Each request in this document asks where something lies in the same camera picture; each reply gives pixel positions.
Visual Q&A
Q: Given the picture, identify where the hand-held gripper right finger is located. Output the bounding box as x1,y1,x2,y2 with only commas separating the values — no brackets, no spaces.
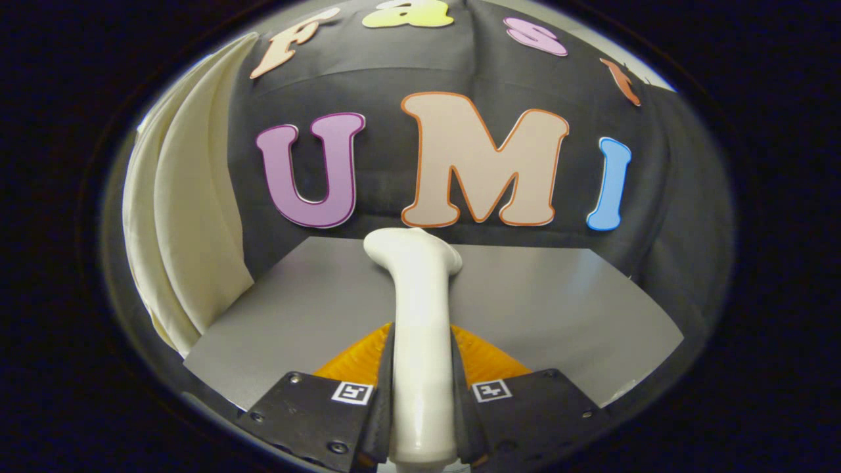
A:
449,323,612,470

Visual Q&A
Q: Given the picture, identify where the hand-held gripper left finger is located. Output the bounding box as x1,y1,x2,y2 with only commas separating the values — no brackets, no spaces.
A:
235,321,397,473

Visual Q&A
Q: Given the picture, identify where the cream button shirt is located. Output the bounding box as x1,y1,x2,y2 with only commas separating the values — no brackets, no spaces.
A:
122,33,260,359

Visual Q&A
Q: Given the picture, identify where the beige cabinet grey top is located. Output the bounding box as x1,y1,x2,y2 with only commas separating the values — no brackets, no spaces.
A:
183,236,685,411

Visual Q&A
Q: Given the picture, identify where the black backdrop cloth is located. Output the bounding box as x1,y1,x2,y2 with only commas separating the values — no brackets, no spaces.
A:
227,0,733,290

